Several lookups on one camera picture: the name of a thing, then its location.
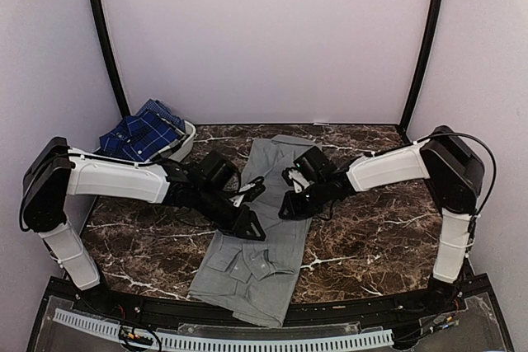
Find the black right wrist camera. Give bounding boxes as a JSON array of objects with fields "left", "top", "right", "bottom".
[{"left": 281, "top": 147, "right": 337, "bottom": 193}]

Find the black white checked shirt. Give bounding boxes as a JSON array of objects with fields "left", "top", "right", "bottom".
[{"left": 159, "top": 138, "right": 185, "bottom": 157}]

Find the white slotted cable duct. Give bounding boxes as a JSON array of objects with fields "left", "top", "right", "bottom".
[{"left": 53, "top": 308, "right": 394, "bottom": 351}]

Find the black right frame post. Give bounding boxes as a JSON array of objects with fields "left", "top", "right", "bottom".
[{"left": 397, "top": 0, "right": 442, "bottom": 140}]

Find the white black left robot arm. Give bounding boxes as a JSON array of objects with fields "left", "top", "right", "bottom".
[{"left": 19, "top": 137, "right": 266, "bottom": 316}]

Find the blue small-check shirt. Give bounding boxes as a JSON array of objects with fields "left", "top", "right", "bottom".
[{"left": 136, "top": 99, "right": 186, "bottom": 132}]

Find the white laundry basket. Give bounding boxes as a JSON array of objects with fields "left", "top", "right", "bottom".
[{"left": 95, "top": 120, "right": 197, "bottom": 163}]

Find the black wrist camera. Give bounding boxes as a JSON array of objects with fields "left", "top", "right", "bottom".
[
  {"left": 281, "top": 147, "right": 337, "bottom": 193},
  {"left": 198, "top": 151, "right": 266, "bottom": 207}
]

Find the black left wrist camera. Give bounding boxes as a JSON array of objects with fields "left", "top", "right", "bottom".
[{"left": 198, "top": 151, "right": 266, "bottom": 207}]

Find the black frame post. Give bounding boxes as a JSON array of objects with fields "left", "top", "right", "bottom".
[
  {"left": 397, "top": 0, "right": 442, "bottom": 140},
  {"left": 89, "top": 0, "right": 130, "bottom": 117}
]

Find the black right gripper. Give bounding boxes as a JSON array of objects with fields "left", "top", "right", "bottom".
[{"left": 279, "top": 178, "right": 330, "bottom": 218}]

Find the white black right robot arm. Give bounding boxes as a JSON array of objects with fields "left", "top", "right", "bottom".
[{"left": 279, "top": 125, "right": 492, "bottom": 314}]

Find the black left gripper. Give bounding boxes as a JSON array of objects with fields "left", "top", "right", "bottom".
[{"left": 194, "top": 185, "right": 266, "bottom": 241}]

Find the blue plaid shirt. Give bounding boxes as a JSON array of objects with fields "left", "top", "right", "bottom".
[{"left": 96, "top": 110, "right": 182, "bottom": 162}]

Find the black left frame post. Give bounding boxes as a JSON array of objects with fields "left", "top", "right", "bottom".
[{"left": 89, "top": 0, "right": 130, "bottom": 117}]

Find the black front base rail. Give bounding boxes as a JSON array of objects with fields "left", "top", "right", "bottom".
[{"left": 47, "top": 274, "right": 492, "bottom": 331}]

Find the grey long sleeve shirt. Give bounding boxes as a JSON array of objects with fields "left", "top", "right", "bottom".
[{"left": 187, "top": 134, "right": 323, "bottom": 327}]

